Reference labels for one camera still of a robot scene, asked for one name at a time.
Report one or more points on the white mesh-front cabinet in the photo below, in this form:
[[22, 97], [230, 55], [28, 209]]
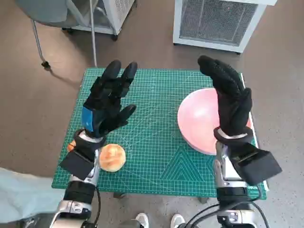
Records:
[[213, 21]]

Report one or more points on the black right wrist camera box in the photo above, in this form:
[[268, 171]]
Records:
[[259, 164]]

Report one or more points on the black knitted-glove right robot hand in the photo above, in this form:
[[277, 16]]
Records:
[[232, 104]]

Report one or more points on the white louvred cabinet on casters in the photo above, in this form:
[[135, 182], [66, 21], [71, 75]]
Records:
[[118, 14]]

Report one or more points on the white metal pole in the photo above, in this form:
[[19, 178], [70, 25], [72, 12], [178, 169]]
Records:
[[93, 35]]

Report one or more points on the white robot left foot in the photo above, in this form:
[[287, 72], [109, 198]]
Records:
[[142, 219]]

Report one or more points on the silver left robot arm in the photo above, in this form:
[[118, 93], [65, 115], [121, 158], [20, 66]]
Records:
[[78, 192]]

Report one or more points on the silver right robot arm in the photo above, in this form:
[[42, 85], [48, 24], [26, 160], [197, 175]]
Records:
[[228, 172]]

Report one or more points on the person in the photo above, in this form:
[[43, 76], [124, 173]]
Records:
[[23, 194]]

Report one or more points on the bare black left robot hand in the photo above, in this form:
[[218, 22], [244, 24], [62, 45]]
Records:
[[104, 111]]

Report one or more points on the round toy bread bun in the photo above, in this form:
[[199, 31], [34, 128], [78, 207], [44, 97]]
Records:
[[112, 156]]

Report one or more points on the pink bowl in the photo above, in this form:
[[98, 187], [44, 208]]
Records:
[[197, 118]]

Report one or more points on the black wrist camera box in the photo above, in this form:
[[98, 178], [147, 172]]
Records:
[[259, 164], [76, 164]]

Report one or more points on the grey office chair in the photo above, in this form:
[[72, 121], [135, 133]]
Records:
[[42, 12]]

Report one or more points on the grey table leg bracket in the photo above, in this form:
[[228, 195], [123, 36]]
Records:
[[119, 195], [203, 200]]

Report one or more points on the long orange toy bread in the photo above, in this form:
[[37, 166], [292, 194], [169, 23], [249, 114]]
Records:
[[70, 147]]

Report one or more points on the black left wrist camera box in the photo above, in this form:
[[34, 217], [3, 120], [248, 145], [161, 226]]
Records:
[[76, 164]]

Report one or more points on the green cutting mat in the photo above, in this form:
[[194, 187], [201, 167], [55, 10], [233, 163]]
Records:
[[152, 133]]

